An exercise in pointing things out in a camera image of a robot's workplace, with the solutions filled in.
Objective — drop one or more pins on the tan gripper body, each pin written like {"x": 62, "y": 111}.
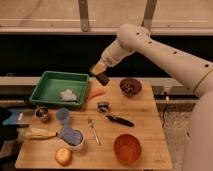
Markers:
{"x": 98, "y": 68}

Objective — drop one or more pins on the black eraser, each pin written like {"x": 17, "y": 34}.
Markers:
{"x": 102, "y": 78}

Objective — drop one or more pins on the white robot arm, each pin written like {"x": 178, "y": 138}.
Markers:
{"x": 193, "y": 72}

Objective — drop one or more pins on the white crumpled plastic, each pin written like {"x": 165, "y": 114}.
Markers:
{"x": 68, "y": 95}

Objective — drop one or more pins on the blue plastic cup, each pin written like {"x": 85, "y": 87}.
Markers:
{"x": 63, "y": 116}

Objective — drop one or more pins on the small metal cup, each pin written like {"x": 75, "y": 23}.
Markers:
{"x": 42, "y": 114}

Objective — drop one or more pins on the orange carrot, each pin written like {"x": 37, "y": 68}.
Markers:
{"x": 94, "y": 94}

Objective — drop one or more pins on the dark purple bowl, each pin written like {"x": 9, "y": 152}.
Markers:
{"x": 130, "y": 86}

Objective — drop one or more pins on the small black clip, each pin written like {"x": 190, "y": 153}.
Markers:
{"x": 103, "y": 106}

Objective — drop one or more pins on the green plastic tray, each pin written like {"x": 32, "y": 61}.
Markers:
{"x": 49, "y": 88}

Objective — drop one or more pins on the silver fork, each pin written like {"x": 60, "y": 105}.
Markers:
{"x": 91, "y": 125}

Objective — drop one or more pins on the orange bowl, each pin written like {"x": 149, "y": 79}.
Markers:
{"x": 127, "y": 149}

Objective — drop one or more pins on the banana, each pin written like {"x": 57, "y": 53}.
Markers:
{"x": 40, "y": 134}

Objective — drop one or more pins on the blue object at left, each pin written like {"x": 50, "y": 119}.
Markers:
{"x": 15, "y": 118}

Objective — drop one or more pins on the black handled peeler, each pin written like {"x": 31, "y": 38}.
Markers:
{"x": 120, "y": 120}

